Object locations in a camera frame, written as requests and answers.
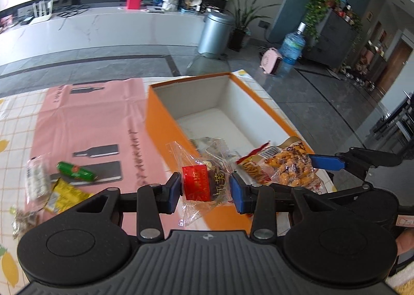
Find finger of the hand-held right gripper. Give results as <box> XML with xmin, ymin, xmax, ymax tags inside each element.
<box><xmin>319</xmin><ymin>183</ymin><xmax>372</xmax><ymax>202</ymax></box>
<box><xmin>309</xmin><ymin>148</ymin><xmax>403</xmax><ymax>173</ymax></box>

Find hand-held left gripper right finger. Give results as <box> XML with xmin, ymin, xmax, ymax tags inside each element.
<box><xmin>229</xmin><ymin>172</ymin><xmax>340</xmax><ymax>240</ymax></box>

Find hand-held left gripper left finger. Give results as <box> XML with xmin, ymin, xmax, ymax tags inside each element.
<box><xmin>66</xmin><ymin>172</ymin><xmax>182</xmax><ymax>240</ymax></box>

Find clear packet with red label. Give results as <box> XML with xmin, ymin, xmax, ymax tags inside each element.
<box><xmin>166</xmin><ymin>138</ymin><xmax>240</xmax><ymax>228</ymax></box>

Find red fries snack packet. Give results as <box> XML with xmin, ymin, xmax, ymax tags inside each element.
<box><xmin>235</xmin><ymin>141</ymin><xmax>275</xmax><ymax>186</ymax></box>

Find brown peanut snack packet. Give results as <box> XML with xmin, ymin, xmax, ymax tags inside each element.
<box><xmin>259</xmin><ymin>137</ymin><xmax>324</xmax><ymax>194</ymax></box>

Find orange cardboard box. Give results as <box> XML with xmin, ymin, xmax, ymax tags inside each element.
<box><xmin>144</xmin><ymin>72</ymin><xmax>337</xmax><ymax>231</ymax></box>

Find person's right hand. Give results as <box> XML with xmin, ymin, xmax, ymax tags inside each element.
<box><xmin>395</xmin><ymin>227</ymin><xmax>414</xmax><ymax>256</ymax></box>

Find black glass dining table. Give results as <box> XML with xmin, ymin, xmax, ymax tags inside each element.
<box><xmin>369</xmin><ymin>90</ymin><xmax>414</xmax><ymax>150</ymax></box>

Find green sausage packet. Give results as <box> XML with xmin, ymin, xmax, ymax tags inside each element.
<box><xmin>56</xmin><ymin>161</ymin><xmax>98</xmax><ymax>181</ymax></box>

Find yellow snack packet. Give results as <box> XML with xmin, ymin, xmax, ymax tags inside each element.
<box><xmin>43</xmin><ymin>178</ymin><xmax>94</xmax><ymax>215</ymax></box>

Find pink space heater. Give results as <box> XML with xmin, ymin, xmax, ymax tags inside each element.
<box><xmin>260</xmin><ymin>48</ymin><xmax>283</xmax><ymax>76</ymax></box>

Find blue water jug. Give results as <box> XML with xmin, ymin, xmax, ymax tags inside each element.
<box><xmin>278</xmin><ymin>22</ymin><xmax>306</xmax><ymax>76</ymax></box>

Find grey cabinet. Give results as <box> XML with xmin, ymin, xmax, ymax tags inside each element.
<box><xmin>304</xmin><ymin>7</ymin><xmax>360</xmax><ymax>69</ymax></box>

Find pink table mat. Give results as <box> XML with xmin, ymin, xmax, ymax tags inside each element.
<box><xmin>29</xmin><ymin>78</ymin><xmax>182</xmax><ymax>234</ymax></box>

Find clear packet of white candies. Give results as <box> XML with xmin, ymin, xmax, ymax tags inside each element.
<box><xmin>26</xmin><ymin>154</ymin><xmax>52</xmax><ymax>211</ymax></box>

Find potted plant in black pot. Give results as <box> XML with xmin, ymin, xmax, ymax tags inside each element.
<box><xmin>223</xmin><ymin>0</ymin><xmax>282</xmax><ymax>53</ymax></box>

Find clear packet of dark seeds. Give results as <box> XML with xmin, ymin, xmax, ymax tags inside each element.
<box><xmin>11</xmin><ymin>206</ymin><xmax>41</xmax><ymax>239</ymax></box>

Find silver trash can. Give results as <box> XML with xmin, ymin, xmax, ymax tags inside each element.
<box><xmin>197</xmin><ymin>12</ymin><xmax>235</xmax><ymax>59</ymax></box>

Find white marble television console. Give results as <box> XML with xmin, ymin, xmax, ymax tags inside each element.
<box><xmin>0</xmin><ymin>4</ymin><xmax>208</xmax><ymax>67</ymax></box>

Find white router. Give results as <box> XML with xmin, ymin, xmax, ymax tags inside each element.
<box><xmin>31</xmin><ymin>1</ymin><xmax>55</xmax><ymax>24</ymax></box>

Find black cables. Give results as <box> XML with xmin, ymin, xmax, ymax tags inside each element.
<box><xmin>56</xmin><ymin>4</ymin><xmax>88</xmax><ymax>18</ymax></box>

